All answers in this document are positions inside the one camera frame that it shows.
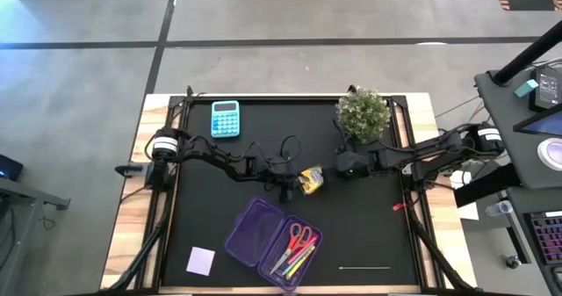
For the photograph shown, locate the white paper sheet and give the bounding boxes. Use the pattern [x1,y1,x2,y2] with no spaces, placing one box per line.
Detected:
[456,201,480,222]

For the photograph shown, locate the black aluminium table frame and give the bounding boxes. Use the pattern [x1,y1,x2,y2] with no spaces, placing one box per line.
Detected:
[100,84,484,296]

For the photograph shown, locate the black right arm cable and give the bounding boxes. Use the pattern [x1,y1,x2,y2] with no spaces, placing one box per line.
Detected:
[332,119,484,156]

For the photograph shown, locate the white round device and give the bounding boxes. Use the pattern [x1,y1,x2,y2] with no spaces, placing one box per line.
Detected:
[537,137,562,172]

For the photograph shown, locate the gray floor cable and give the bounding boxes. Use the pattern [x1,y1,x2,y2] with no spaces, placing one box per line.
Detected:
[434,94,482,119]

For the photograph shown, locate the blue calculator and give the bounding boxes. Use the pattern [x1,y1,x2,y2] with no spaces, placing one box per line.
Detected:
[210,99,241,139]

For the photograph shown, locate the black table mat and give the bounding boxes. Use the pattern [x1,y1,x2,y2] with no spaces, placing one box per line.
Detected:
[161,97,421,288]

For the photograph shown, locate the red handled scissors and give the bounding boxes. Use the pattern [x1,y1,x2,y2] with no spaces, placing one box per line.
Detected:
[268,222,313,276]

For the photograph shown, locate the black power adapter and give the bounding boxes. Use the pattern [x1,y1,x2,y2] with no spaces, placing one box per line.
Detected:
[529,65,561,112]

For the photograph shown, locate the dark gray desk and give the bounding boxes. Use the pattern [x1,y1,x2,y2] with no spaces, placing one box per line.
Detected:
[473,67,562,191]

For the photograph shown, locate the teal pen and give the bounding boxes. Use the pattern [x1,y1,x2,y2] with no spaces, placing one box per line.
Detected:
[281,254,308,277]

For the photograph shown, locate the black pole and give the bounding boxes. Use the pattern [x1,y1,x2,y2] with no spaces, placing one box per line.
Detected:
[494,21,562,86]

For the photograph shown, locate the yellow pen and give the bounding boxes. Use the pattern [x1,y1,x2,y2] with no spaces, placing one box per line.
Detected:
[285,245,317,281]

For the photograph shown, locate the backlit keyboard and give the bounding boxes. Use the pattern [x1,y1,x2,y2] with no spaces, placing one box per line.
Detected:
[524,209,562,266]

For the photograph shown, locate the clear water bottle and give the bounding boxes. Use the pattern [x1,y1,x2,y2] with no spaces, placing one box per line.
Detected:
[485,199,515,218]

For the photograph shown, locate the yellow green crayon box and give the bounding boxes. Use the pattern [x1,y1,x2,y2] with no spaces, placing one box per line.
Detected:
[297,164,326,197]

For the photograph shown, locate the purple translucent pencil case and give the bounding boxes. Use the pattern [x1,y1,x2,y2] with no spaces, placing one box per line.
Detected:
[223,196,324,292]

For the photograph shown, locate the teal small box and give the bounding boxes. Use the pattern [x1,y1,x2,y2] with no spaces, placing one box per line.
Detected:
[514,78,540,99]

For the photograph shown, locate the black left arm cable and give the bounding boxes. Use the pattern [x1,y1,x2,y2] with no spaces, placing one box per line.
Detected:
[188,134,305,168]

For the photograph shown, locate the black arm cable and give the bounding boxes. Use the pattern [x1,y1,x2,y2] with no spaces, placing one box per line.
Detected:
[188,134,305,168]
[332,119,484,156]

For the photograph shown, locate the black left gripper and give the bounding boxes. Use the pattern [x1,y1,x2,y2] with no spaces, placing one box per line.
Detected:
[254,155,309,205]

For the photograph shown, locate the small potted plant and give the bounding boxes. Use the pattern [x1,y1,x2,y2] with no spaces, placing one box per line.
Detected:
[335,84,393,144]

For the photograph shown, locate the dark monitor screen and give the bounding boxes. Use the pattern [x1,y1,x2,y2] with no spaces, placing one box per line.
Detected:
[512,106,562,138]

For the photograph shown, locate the black table clamp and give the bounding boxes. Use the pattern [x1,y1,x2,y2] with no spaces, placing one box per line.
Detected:
[114,163,147,177]

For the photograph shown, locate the pink pen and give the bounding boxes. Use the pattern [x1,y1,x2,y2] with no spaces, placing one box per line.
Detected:
[287,235,320,265]

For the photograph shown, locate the black device with blue light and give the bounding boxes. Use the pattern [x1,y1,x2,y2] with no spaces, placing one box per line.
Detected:
[0,154,25,182]

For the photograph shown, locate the lavender sticky note pad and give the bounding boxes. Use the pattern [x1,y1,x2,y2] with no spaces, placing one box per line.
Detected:
[185,246,217,278]

